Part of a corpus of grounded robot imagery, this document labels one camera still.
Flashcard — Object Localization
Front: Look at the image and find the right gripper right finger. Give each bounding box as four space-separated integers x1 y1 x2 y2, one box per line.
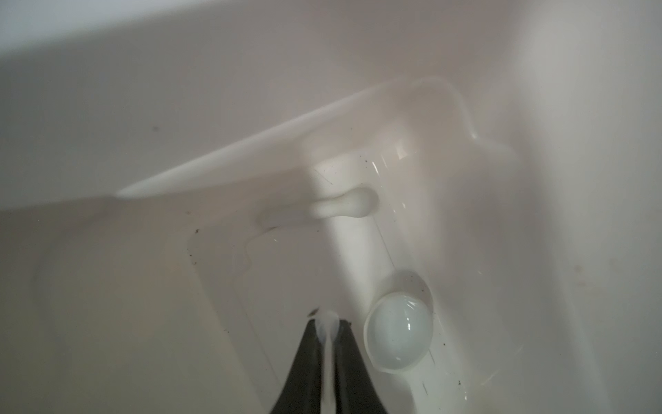
333 319 387 414

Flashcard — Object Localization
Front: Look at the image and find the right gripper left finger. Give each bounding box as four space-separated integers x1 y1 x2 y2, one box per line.
271 319 323 414

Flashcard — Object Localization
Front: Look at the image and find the clear glass test tube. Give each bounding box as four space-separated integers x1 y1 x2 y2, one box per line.
315 310 340 414

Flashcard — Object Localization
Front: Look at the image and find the white round dish small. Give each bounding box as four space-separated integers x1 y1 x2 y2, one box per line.
363 293 434 374

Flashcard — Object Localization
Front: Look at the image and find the white ceramic pestle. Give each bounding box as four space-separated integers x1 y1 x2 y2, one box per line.
258 187 379 229

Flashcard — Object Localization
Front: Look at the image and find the white plastic storage bin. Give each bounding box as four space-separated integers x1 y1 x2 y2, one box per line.
1 1 661 413

